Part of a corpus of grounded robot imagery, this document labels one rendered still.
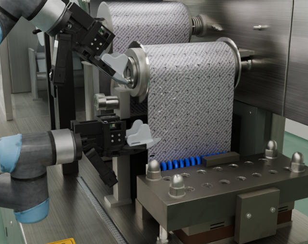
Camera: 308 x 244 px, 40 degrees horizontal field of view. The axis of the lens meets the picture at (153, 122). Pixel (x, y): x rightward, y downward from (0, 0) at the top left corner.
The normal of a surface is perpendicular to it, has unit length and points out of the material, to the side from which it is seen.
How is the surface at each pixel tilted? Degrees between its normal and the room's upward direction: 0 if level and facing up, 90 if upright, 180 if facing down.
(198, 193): 0
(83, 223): 0
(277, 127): 90
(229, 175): 0
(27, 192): 90
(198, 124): 90
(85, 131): 90
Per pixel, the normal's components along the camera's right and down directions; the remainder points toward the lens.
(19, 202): -0.31, 0.27
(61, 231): 0.00, -0.96
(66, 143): 0.36, -0.23
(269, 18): -0.91, 0.12
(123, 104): 0.41, 0.26
